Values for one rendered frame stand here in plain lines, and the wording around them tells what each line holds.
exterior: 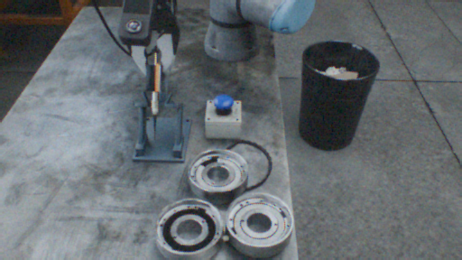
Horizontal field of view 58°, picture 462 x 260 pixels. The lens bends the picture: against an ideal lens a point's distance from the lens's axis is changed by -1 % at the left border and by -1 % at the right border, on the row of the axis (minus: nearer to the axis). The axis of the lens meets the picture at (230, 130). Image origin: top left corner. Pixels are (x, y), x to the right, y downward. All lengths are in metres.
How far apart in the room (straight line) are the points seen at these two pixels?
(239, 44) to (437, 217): 1.19
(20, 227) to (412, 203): 1.56
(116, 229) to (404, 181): 1.52
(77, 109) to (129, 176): 0.25
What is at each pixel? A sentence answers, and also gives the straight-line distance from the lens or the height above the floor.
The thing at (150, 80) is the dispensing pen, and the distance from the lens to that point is 0.75.
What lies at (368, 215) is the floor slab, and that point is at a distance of 1.83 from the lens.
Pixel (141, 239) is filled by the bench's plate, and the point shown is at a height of 0.80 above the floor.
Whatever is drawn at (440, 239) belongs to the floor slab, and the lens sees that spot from 1.86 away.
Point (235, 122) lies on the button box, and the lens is 0.82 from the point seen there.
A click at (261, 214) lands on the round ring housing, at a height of 0.83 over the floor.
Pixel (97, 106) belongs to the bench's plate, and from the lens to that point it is 0.98.
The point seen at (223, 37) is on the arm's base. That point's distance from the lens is 1.08.
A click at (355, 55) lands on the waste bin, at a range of 2.05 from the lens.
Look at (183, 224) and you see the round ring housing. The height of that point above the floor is 0.82.
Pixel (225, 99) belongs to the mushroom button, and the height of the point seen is 0.87.
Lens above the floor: 1.36
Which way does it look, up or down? 40 degrees down
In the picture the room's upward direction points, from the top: 1 degrees clockwise
